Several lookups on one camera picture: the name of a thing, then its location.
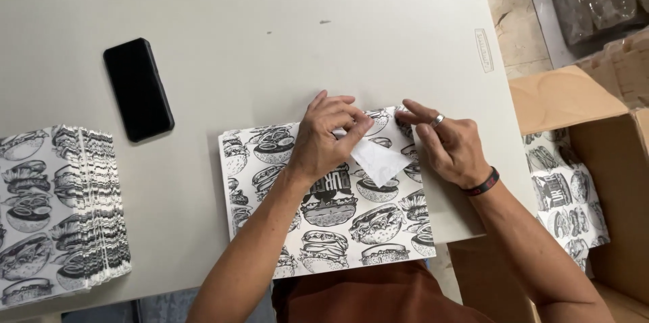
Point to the black smartphone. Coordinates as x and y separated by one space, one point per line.
138 90

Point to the person's right hand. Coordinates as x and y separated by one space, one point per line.
454 148

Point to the brown cardboard box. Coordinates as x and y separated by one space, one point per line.
618 196

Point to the stack of burger print papers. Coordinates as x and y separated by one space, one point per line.
56 211

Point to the black wristband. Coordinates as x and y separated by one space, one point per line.
481 183

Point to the burger print paper sheet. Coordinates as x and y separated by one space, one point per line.
334 221

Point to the person's brown shirt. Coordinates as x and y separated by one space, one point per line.
375 295

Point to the burger print papers in carton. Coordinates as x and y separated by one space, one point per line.
563 196

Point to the person's left hand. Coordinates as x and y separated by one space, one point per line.
317 140

